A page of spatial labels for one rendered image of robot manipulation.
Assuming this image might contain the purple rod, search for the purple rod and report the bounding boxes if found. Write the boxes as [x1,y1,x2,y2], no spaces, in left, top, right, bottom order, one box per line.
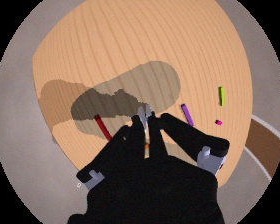
[181,104,194,126]

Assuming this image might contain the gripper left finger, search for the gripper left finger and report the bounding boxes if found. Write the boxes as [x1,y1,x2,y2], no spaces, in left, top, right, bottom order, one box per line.
[76,106,147,197]

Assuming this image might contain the red rod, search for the red rod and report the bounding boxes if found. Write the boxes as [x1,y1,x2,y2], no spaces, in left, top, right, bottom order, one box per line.
[94,114,112,141]

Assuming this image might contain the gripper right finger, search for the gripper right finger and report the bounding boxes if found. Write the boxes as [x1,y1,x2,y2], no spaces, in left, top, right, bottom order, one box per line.
[146,104,230,194]

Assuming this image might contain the lime green rod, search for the lime green rod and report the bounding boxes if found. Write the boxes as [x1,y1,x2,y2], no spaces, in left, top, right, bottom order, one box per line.
[219,87,224,106]

